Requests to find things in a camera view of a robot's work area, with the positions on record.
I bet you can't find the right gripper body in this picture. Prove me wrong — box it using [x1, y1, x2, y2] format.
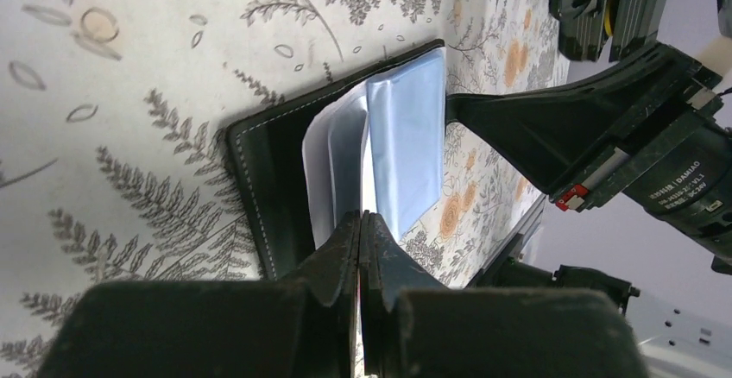
[551, 43, 723, 213]

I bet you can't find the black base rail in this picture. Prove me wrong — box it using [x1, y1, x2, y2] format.
[467, 196, 641, 314]

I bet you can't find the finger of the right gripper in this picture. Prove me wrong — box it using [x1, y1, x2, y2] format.
[446, 43, 701, 194]

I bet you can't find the black hard case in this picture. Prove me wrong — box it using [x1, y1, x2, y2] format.
[549, 0, 666, 62]

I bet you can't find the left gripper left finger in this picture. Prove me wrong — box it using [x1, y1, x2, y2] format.
[38, 211, 362, 377]

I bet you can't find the floral table mat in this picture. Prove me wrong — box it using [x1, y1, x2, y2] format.
[1, 0, 568, 377]

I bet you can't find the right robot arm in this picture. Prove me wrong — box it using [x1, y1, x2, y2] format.
[446, 42, 731, 274]

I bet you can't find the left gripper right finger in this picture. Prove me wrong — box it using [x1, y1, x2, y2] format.
[359, 212, 649, 377]

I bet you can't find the black leather card holder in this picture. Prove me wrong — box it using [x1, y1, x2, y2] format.
[224, 39, 446, 280]

